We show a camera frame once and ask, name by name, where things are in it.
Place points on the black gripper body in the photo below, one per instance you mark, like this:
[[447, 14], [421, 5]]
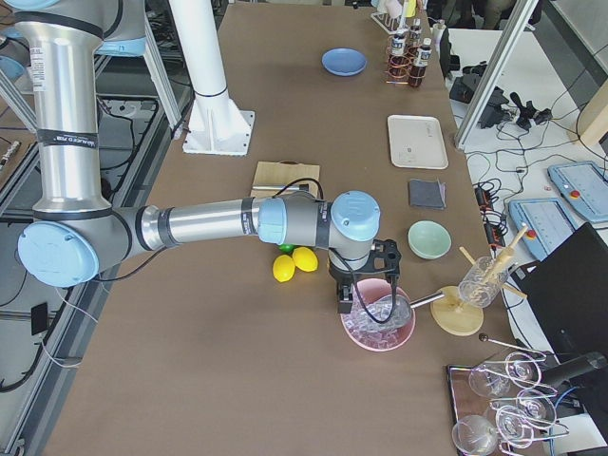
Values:
[[341, 275]]

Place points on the blue plate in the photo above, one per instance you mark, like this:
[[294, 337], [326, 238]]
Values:
[[344, 62]]

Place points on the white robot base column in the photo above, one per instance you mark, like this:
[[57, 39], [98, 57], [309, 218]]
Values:
[[216, 125]]

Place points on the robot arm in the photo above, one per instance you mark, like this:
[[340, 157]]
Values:
[[77, 233]]

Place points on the green bowl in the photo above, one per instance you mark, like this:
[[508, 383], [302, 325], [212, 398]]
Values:
[[428, 239]]

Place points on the metal ice scoop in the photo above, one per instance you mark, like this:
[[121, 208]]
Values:
[[393, 312]]

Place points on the pink bowl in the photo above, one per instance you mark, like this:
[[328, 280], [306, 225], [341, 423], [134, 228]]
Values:
[[373, 288]]

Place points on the clear ice cubes pile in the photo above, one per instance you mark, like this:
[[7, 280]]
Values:
[[355, 321]]

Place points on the grey folded cloth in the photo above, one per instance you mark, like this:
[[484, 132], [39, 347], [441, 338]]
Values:
[[430, 194]]

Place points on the yellow lemon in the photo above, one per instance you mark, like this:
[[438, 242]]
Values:
[[305, 259], [283, 268]]

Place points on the wooden cup tree stand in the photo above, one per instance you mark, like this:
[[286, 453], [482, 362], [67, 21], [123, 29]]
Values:
[[455, 316]]

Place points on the clear glass mug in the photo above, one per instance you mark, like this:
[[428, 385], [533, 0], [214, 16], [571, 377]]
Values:
[[478, 290]]

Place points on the green lime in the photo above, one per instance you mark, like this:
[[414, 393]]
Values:
[[286, 248]]

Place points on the steel cylinder muddler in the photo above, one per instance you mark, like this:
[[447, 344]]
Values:
[[276, 188]]

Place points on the cream rabbit tray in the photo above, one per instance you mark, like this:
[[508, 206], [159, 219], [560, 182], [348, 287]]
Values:
[[416, 142]]

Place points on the wooden cutting board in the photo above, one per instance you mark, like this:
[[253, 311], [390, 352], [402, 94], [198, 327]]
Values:
[[284, 173]]

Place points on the teach pendant near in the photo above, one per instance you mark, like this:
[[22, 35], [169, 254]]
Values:
[[549, 223]]

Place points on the teach pendant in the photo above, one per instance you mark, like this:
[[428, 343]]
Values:
[[583, 187], [549, 223]]

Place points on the black laptop monitor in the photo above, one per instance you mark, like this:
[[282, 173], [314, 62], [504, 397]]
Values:
[[567, 292]]

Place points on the wine glass rack tray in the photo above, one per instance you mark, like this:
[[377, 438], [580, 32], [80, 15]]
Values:
[[502, 406]]

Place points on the bottle lower left in rack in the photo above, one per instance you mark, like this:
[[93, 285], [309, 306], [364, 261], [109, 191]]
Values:
[[419, 65]]

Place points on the bottle in rack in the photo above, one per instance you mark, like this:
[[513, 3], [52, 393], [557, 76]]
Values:
[[414, 38], [419, 65], [397, 47]]

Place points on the teach pendant far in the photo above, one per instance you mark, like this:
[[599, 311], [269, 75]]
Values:
[[583, 187]]

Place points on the bottle upper in rack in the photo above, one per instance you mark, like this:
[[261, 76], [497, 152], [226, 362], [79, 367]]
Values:
[[397, 47]]

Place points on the bottle lower right in rack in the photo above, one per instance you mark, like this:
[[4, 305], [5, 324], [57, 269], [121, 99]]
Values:
[[414, 38]]

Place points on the copper wire bottle rack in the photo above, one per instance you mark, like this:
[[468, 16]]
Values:
[[399, 75]]

